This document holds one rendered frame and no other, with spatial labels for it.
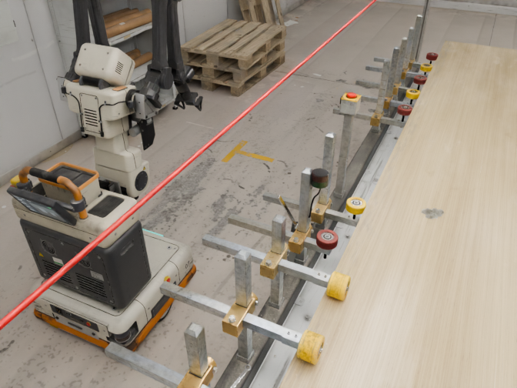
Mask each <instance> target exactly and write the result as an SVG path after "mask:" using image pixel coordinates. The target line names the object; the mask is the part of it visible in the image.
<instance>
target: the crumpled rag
mask: <svg viewBox="0 0 517 388"><path fill-rule="evenodd" d="M422 213H423V214H425V215H426V216H425V217H426V218H427V219H437V218H438V217H439V216H440V217H441V216H442V214H444V211H443V210H442V209H437V208H433V209H429V208H427V209H422Z"/></svg>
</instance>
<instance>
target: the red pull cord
mask: <svg viewBox="0 0 517 388"><path fill-rule="evenodd" d="M375 1H376V0H373V1H372V2H370V3H369V4H368V5H367V6H366V7H364V8H363V10H361V11H360V12H359V13H358V14H357V15H356V16H354V17H353V18H352V19H351V20H350V21H348V22H347V23H346V24H345V25H343V26H342V27H341V28H340V29H339V30H338V31H337V32H336V33H335V34H334V35H332V36H331V37H330V38H329V39H327V40H326V41H325V42H324V43H323V44H321V45H320V46H319V47H318V48H317V49H316V50H315V51H314V52H313V53H311V54H310V55H309V56H308V57H307V58H305V59H304V60H303V61H302V62H300V63H299V64H298V65H297V66H296V67H294V69H293V70H292V71H290V72H289V73H288V74H287V75H286V76H284V77H283V78H282V79H281V80H280V81H278V82H277V83H276V84H275V85H274V86H272V87H271V88H270V89H269V90H268V91H267V92H266V93H265V94H264V95H262V96H261V97H260V98H259V99H258V100H256V101H255V102H254V103H253V104H252V105H250V106H249V107H248V108H247V109H246V110H245V111H244V112H243V113H242V114H240V115H239V116H238V117H237V118H236V119H234V120H233V121H232V122H231V123H229V124H228V125H227V126H226V127H225V128H224V129H223V130H222V131H221V132H219V133H218V134H217V135H216V136H215V137H213V138H212V139H211V140H210V141H209V142H207V143H206V144H205V145H204V146H203V147H201V148H200V150H198V151H197V152H196V153H195V154H194V155H193V156H191V157H190V158H189V159H188V160H186V161H185V162H184V163H183V164H182V165H180V166H179V167H178V168H177V169H176V170H175V171H174V172H173V173H172V174H170V175H169V176H168V177H167V178H166V179H164V180H163V181H162V182H161V183H159V184H158V185H157V186H156V187H155V188H154V189H153V190H152V191H151V192H149V193H148V194H147V195H146V196H145V197H143V198H142V199H141V200H140V201H139V202H137V203H136V204H135V205H134V206H133V207H132V208H131V209H130V210H129V211H127V212H126V213H125V214H124V215H123V216H121V217H120V218H119V219H118V220H116V221H115V222H114V223H113V224H112V225H110V226H109V227H108V228H107V229H106V230H105V231H104V232H103V233H102V234H100V235H99V236H98V237H97V238H96V239H94V240H93V241H92V242H91V243H89V244H88V245H87V246H86V247H85V248H84V249H83V250H82V251H81V252H80V253H78V254H77V255H76V256H75V257H73V258H72V259H71V260H70V261H69V262H67V263H66V264H65V265H64V266H63V267H62V268H61V269H60V270H59V271H57V272H56V273H55V274H54V275H53V276H51V277H50V278H49V279H48V280H46V281H45V282H44V283H43V284H42V285H41V286H40V287H39V288H37V290H35V291H34V292H33V293H32V294H31V295H29V296H28V297H27V298H26V299H24V300H23V301H22V302H21V303H20V304H18V305H17V306H16V307H15V308H14V309H13V310H12V311H11V312H10V313H8V314H7V315H6V316H5V317H4V318H2V319H1V320H0V330H1V329H3V328H4V327H5V326H6V325H7V324H9V323H10V322H11V321H12V320H13V319H14V318H15V317H16V316H17V315H18V314H19V313H21V312H22V311H23V310H24V309H25V308H27V307H28V306H29V305H30V304H31V303H32V302H34V301H35V300H36V299H37V298H38V297H39V296H40V295H41V294H43V292H44V291H46V290H47V289H48V288H49V287H50V286H52V285H53V284H54V283H55V282H56V281H57V280H59V279H60V278H61V277H62V276H63V275H65V274H66V273H67V272H68V271H69V270H70V269H71V268H72V267H73V266H74V265H75V264H76V263H78V262H79V261H80V260H81V259H82V258H84V257H85V256H86V255H87V254H88V253H90V252H91V251H92V250H93V249H94V248H95V247H96V246H97V245H98V244H99V243H100V242H102V241H103V240H104V239H105V238H106V237H107V236H109V235H110V234H111V233H112V232H113V231H115V230H116V229H117V228H118V227H119V226H120V225H121V224H122V223H123V222H124V221H125V220H127V219H128V218H129V217H130V216H131V215H132V214H134V213H135V212H136V211H137V210H138V209H140V208H141V207H142V206H143V205H144V204H145V203H147V201H149V200H150V198H152V197H153V196H154V195H155V194H156V193H157V192H159V191H160V190H161V189H162V188H163V187H165V186H166V185H167V184H168V183H169V182H170V181H172V180H173V179H174V178H175V177H176V176H177V175H178V174H179V173H180V172H181V171H182V170H184V169H185V168H186V167H187V166H188V165H190V164H191V163H192V162H193V161H194V160H195V159H197V158H198V157H199V156H200V155H201V154H202V153H203V152H204V151H205V150H206V149H208V148H209V147H210V146H211V145H212V144H213V143H215V142H216V141H217V140H218V139H219V138H220V137H222V136H223V135H224V134H225V133H226V132H227V131H228V130H230V128H231V127H233V126H234V125H235V124H236V123H237V122H238V121H240V120H241V119H242V118H243V117H244V116H245V115H247V114H248V113H249V112H250V111H251V110H253V109H254V108H255V107H256V106H257V105H258V104H259V103H260V102H261V101H262V100H263V99H265V98H266V97H267V96H268V95H269V94H270V93H272V92H273V91H274V90H275V89H276V88H278V87H279V86H280V85H281V84H282V83H283V82H284V81H285V80H286V79H287V78H288V77H290V76H291V75H292V74H293V73H294V72H296V71H297V70H298V69H299V68H300V67H301V66H303V65H304V64H305V63H306V62H307V61H308V60H309V59H310V58H311V57H312V56H313V55H315V54H316V53H317V52H318V51H319V50H320V49H322V48H323V47H324V46H325V45H326V44H328V43H329V42H330V41H331V40H332V39H333V38H334V37H336V36H337V34H338V33H340V32H341V31H342V30H343V29H344V28H346V27H347V26H348V25H349V24H350V23H351V22H353V21H354V20H355V19H356V18H357V17H358V16H360V15H361V14H362V13H363V12H364V11H365V10H366V9H367V8H368V7H369V6H370V5H372V4H373V3H374V2H375Z"/></svg>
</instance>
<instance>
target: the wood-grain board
mask: <svg viewBox="0 0 517 388"><path fill-rule="evenodd" d="M427 208H429V209H433V208H437V209H442V210H443V211H444V214H442V216H441V217H440V216H439V217H438V218H437V219H427V218H426V217H425V216H426V215H425V214H423V213H422V209H427ZM335 271H336V272H338V273H342V274H345V275H347V276H350V277H351V281H350V284H349V291H348V292H347V295H346V297H345V299H344V300H343V301H342V300H340V299H336V298H333V297H331V296H327V294H326V292H327V289H326V291H325V293H324V295H323V297H322V299H321V301H320V303H319V306H318V308H317V310H316V311H315V314H314V316H313V317H312V320H311V322H310V324H309V327H308V330H310V331H312V332H314V333H318V334H320V335H323V336H324V337H325V343H324V346H323V350H322V353H321V356H320V358H319V361H318V362H317V363H316V364H315V365H314V364H312V363H309V362H307V361H304V360H301V359H299V358H298V357H297V351H296V353H295V355H294V357H293V359H292V361H291V363H290V366H289V368H288V370H287V372H286V374H285V376H284V378H283V380H282V382H281V385H280V387H279V388H517V50H516V49H510V48H499V47H492V46H486V45H475V44H469V43H462V42H451V41H445V43H444V45H443V46H442V49H441V51H440V53H439V56H438V58H437V59H436V61H435V64H434V65H433V67H432V70H431V72H430V74H429V77H428V78H427V80H426V82H425V84H424V86H423V88H422V91H421V93H420V95H419V97H418V99H417V101H416V103H415V105H414V107H413V109H412V112H411V114H410V116H409V118H408V120H407V122H406V124H405V126H404V128H403V130H402V133H401V135H400V136H399V139H398V141H397V143H396V144H395V147H394V149H393V151H392V154H391V155H390V157H389V160H388V161H387V163H386V165H385V168H384V170H383V172H382V174H381V176H380V178H379V180H378V182H377V184H376V186H375V189H374V191H373V193H372V195H371V197H370V199H369V201H368V203H367V205H366V207H365V210H364V212H363V214H362V216H361V218H360V220H359V222H358V224H357V226H356V228H355V231H354V233H353V234H352V237H351V239H350V240H349V243H348V245H347V246H346V249H345V251H344V253H343V255H342V258H341V259H340V261H339V264H338V265H337V268H336V270H335Z"/></svg>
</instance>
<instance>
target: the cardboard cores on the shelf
mask: <svg viewBox="0 0 517 388"><path fill-rule="evenodd" d="M103 18H104V22H105V29H106V33H107V37H108V38H111V37H114V36H116V35H119V34H122V33H124V32H127V31H129V30H132V29H134V28H138V27H139V26H142V25H145V24H148V23H149V22H152V11H151V10H150V9H149V8H147V9H144V10H141V11H139V10H138V9H137V8H134V9H132V10H131V9H130V8H124V9H122V10H119V11H117V12H113V13H110V14H107V15H103ZM125 54H126V55H127V56H129V57H130V58H131V59H132V60H133V61H134V62H135V67H134V69H135V68H137V67H139V66H140V65H143V64H145V63H146V62H148V61H150V60H152V53H151V52H146V53H145V54H143V55H140V54H141V52H140V51H139V49H137V48H136V49H134V50H131V51H130V52H126V53H125Z"/></svg>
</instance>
